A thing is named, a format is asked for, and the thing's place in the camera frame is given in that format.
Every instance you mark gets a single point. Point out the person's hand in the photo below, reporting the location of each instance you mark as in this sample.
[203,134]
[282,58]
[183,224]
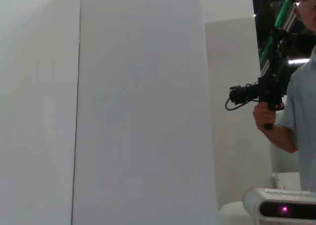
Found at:
[261,116]

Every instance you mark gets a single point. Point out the person in grey shirt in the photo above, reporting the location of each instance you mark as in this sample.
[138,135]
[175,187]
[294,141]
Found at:
[306,116]

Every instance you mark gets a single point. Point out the person's head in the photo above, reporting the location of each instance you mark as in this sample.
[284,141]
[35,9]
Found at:
[309,15]

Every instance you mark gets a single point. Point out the black handheld camera rig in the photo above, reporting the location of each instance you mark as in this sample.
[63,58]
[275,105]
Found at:
[269,89]

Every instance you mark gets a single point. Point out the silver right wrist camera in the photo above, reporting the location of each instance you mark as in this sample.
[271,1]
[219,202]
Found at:
[279,205]

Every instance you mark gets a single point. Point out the green metal frame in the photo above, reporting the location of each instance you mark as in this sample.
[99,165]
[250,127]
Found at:
[281,15]

